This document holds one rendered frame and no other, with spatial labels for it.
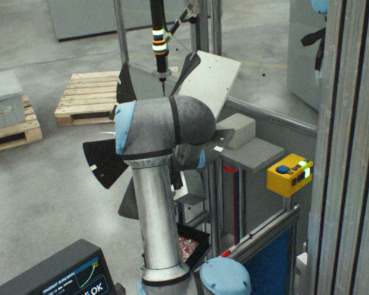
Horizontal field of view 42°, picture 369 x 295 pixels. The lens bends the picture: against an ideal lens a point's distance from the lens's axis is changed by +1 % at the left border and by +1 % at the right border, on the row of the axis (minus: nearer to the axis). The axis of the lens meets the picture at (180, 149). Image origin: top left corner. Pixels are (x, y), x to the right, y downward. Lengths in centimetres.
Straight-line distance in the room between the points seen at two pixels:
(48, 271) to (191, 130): 51
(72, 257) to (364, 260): 71
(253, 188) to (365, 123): 196
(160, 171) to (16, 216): 267
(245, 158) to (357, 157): 150
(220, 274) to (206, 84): 114
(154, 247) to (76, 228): 232
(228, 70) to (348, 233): 126
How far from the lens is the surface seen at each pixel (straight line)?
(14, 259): 333
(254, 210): 283
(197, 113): 108
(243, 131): 239
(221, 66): 211
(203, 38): 240
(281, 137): 244
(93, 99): 489
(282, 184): 184
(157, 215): 110
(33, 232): 349
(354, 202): 90
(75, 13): 725
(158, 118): 106
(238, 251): 181
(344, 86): 83
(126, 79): 206
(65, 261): 129
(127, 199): 185
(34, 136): 459
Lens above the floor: 209
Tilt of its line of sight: 31 degrees down
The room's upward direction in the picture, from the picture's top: 5 degrees counter-clockwise
